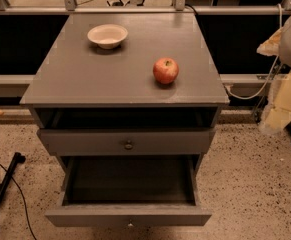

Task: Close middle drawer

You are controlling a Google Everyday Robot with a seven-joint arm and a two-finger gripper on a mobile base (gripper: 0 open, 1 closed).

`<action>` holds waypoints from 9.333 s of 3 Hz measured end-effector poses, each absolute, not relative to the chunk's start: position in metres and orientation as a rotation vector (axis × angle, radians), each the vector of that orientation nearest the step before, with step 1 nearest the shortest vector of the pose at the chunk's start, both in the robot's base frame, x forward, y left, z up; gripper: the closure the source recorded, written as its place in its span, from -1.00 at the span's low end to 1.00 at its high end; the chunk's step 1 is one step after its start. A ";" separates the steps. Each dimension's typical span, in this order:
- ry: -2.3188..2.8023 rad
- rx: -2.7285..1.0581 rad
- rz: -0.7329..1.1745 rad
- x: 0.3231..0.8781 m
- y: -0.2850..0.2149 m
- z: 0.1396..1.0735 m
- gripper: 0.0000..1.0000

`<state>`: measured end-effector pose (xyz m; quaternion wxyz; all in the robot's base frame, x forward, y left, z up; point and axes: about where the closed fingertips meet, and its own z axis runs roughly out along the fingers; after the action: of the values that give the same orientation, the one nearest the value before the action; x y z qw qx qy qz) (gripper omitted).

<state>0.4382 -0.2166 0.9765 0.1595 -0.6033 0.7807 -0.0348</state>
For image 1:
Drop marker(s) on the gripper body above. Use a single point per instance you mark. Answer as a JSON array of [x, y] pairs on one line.
[[278, 111]]

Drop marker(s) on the grey drawer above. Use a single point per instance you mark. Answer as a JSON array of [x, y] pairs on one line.
[[129, 191], [106, 142]]

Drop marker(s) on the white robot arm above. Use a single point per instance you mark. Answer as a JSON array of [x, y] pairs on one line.
[[277, 113]]

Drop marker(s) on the grey top drawer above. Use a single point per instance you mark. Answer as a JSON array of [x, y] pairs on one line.
[[106, 142]]

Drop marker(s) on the grey wooden drawer cabinet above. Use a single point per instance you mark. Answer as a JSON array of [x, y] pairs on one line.
[[81, 86]]

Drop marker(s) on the red apple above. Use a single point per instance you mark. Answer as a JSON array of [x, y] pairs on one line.
[[165, 70]]

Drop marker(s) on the white paper bowl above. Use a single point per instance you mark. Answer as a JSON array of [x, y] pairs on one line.
[[107, 36]]

